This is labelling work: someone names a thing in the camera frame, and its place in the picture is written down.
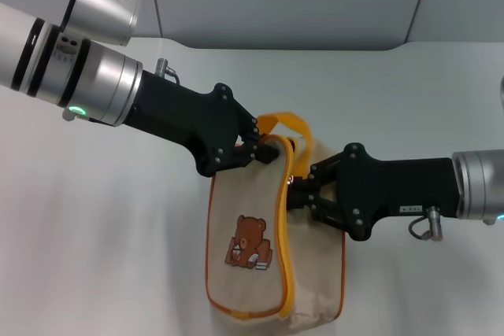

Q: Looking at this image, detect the beige food bag yellow zipper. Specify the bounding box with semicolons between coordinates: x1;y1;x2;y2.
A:
204;112;347;321

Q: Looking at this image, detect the silver vented box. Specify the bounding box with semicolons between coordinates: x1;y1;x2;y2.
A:
58;0;151;47

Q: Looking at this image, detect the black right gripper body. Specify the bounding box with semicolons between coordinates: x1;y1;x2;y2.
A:
332;142;461;242

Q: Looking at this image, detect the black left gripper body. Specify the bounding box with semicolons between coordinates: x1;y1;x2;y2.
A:
124;69;247;177

